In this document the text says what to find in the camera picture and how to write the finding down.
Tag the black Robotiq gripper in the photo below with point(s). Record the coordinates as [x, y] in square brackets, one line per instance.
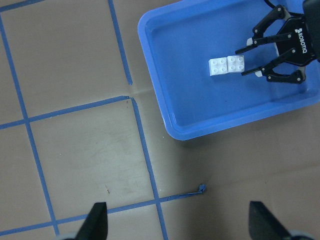
[297, 42]

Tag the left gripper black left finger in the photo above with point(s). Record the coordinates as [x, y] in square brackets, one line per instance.
[95, 226]

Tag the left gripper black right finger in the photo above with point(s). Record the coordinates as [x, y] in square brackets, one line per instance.
[263, 225]

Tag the white building block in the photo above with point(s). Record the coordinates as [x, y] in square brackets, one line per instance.
[235, 63]
[218, 66]

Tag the blue plastic tray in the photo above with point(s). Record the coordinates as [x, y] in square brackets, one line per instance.
[179, 39]

